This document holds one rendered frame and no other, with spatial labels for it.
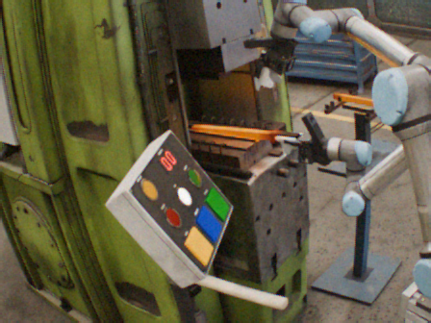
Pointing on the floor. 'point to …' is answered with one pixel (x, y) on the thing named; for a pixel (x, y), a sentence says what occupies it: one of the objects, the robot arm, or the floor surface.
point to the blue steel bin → (334, 60)
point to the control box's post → (183, 302)
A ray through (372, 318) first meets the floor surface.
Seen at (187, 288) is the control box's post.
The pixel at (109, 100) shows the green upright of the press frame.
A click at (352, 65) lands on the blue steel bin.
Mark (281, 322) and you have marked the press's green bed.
